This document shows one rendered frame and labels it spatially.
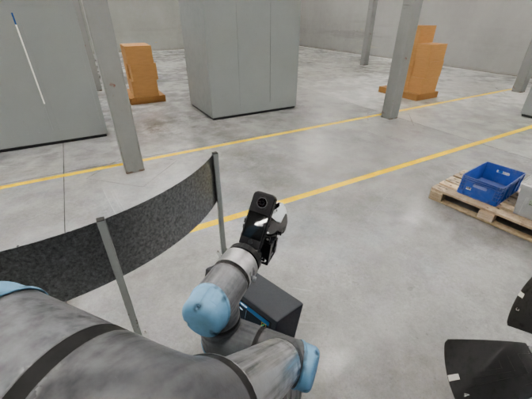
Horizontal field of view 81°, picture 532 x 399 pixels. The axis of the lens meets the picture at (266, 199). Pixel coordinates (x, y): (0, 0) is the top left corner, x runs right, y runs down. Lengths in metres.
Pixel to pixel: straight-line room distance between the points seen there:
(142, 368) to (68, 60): 5.78
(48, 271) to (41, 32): 4.47
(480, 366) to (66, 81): 5.83
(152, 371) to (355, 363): 2.05
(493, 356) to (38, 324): 1.07
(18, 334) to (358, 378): 2.04
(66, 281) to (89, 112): 4.40
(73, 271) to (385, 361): 1.87
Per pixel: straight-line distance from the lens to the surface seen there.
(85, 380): 0.22
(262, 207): 0.62
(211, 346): 0.61
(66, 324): 0.26
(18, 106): 6.08
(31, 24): 5.91
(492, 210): 3.87
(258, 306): 0.79
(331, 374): 2.17
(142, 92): 8.21
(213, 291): 0.53
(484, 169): 4.51
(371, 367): 2.25
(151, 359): 0.23
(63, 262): 1.87
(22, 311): 0.28
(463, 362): 1.18
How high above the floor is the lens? 1.86
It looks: 31 degrees down
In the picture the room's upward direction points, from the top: straight up
